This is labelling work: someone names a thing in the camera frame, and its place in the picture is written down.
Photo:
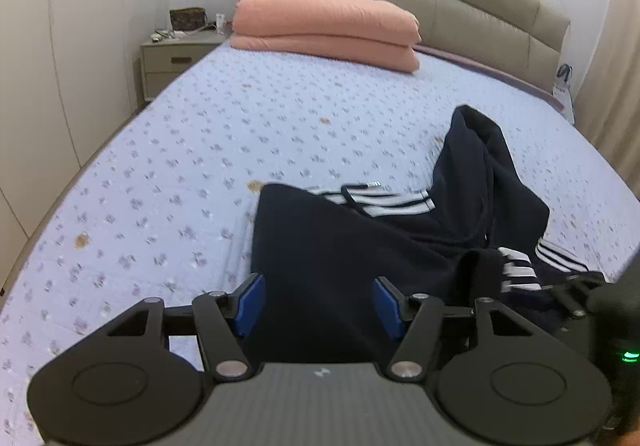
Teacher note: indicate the pink pillow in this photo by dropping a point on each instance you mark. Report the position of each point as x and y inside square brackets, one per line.
[350, 51]
[320, 13]

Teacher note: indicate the white tote bag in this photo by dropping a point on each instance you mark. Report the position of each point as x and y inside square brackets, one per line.
[564, 86]

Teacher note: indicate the brown patterned bag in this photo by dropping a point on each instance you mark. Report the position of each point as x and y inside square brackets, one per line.
[187, 19]

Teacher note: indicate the beige padded headboard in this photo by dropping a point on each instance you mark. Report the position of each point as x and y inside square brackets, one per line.
[450, 11]

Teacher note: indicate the navy jacket with white stripes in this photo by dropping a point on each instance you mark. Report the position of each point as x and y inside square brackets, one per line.
[350, 251]

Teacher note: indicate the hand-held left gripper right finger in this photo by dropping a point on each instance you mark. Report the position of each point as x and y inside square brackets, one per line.
[384, 307]

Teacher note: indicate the mauve under sheet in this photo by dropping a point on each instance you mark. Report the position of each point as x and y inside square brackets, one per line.
[500, 76]

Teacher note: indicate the bed with floral sheet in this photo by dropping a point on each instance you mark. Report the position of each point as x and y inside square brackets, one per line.
[200, 151]

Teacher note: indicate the white wardrobe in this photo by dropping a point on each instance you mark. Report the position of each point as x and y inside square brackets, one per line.
[60, 51]

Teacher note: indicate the small white bottle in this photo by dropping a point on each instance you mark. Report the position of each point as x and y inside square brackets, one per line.
[220, 22]

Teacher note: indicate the beige nightstand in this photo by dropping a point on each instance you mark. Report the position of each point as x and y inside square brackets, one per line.
[170, 61]

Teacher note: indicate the beige curtain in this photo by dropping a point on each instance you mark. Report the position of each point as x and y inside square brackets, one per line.
[617, 76]

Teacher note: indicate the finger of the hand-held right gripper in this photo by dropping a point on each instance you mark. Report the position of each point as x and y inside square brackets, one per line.
[575, 293]

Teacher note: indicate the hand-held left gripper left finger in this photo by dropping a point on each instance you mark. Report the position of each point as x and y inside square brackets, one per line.
[252, 306]

